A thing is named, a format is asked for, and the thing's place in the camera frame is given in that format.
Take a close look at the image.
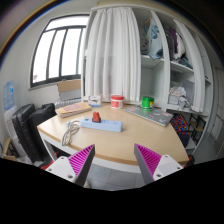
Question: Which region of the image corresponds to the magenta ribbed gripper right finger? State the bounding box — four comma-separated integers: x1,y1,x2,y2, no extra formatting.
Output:
134,144,182,184

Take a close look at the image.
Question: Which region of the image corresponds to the white shelving unit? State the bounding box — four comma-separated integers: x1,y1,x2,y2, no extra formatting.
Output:
82,3,213,144

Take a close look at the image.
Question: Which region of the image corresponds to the black suitcase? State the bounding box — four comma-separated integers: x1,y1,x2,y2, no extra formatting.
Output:
12,103,56,162

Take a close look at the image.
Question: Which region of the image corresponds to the wooden backed chair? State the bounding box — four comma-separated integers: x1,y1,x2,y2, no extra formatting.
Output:
57,79,81,100

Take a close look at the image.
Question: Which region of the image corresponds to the small white box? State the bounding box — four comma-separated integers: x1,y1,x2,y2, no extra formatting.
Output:
88,95,102,107

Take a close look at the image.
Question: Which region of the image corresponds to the black framed window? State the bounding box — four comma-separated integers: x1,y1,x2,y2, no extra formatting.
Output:
30,14,89,87

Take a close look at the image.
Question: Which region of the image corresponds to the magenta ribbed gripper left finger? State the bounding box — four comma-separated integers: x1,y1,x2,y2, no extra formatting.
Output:
46,145,95,187

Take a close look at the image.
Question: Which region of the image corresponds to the white coiled cable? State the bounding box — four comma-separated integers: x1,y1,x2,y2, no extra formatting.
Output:
61,119,82,147

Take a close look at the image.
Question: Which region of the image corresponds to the red and white jar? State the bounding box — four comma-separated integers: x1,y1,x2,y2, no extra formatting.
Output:
111,95,124,109

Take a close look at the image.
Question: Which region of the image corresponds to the green jar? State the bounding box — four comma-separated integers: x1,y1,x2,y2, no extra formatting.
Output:
142,96,154,111

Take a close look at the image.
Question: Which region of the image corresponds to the white curtain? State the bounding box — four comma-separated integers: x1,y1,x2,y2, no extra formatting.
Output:
84,7,141,102

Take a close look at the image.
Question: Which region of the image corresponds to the wooden table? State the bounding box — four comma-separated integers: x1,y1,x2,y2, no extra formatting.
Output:
38,103,188,173

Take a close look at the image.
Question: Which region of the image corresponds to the colourful patterned bag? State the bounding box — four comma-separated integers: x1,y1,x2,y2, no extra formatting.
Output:
170,114,189,135

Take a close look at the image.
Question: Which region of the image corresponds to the grey laptop with stickers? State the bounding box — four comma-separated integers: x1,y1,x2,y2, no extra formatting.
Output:
125,106,173,127

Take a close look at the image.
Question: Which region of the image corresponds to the light blue power strip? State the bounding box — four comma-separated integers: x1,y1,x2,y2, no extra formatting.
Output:
81,118,123,132

